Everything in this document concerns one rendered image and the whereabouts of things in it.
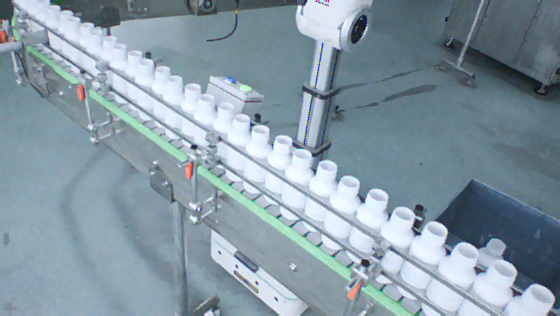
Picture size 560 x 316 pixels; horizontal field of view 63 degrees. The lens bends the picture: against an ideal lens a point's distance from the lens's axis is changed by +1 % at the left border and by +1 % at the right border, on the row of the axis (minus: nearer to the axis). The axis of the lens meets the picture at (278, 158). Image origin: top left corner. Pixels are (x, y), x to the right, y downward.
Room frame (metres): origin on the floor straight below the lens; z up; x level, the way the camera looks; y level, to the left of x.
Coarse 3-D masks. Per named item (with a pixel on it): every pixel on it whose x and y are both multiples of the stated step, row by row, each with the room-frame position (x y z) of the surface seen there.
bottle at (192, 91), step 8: (192, 88) 0.98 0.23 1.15; (200, 88) 0.96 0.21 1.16; (192, 96) 0.94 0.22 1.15; (184, 104) 0.94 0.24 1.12; (192, 104) 0.94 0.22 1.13; (184, 112) 0.94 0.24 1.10; (192, 112) 0.93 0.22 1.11; (184, 120) 0.94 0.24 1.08; (184, 128) 0.94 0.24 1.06; (192, 128) 0.93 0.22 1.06; (192, 136) 0.93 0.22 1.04; (184, 144) 0.94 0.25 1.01
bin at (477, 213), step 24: (480, 192) 1.01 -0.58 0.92; (456, 216) 1.03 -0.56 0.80; (480, 216) 1.00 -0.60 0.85; (504, 216) 0.96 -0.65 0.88; (528, 216) 0.93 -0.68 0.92; (456, 240) 1.00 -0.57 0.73; (480, 240) 0.98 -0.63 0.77; (504, 240) 0.95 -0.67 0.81; (528, 240) 0.92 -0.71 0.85; (552, 240) 0.89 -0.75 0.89; (480, 264) 0.71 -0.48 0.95; (528, 264) 0.90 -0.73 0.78; (552, 264) 0.87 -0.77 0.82; (528, 288) 0.85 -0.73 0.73; (552, 288) 0.83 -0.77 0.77
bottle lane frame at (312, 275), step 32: (64, 96) 1.26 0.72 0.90; (96, 96) 1.13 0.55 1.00; (128, 128) 1.04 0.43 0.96; (128, 160) 1.05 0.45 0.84; (160, 160) 0.95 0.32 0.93; (224, 192) 0.80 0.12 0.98; (224, 224) 0.80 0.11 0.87; (256, 224) 0.74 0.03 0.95; (256, 256) 0.73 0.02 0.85; (288, 256) 0.68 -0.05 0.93; (320, 256) 0.63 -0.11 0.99; (288, 288) 0.67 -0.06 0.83; (320, 288) 0.62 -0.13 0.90; (384, 288) 0.58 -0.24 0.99
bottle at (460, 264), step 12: (456, 252) 0.53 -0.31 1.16; (468, 252) 0.55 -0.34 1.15; (444, 264) 0.53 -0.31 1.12; (456, 264) 0.52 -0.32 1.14; (468, 264) 0.52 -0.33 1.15; (444, 276) 0.52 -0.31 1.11; (456, 276) 0.51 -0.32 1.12; (468, 276) 0.51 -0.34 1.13; (432, 288) 0.53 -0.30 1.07; (444, 288) 0.51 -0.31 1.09; (468, 288) 0.51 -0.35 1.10; (432, 300) 0.52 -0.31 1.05; (444, 300) 0.51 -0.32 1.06; (456, 300) 0.50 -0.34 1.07; (432, 312) 0.51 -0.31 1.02
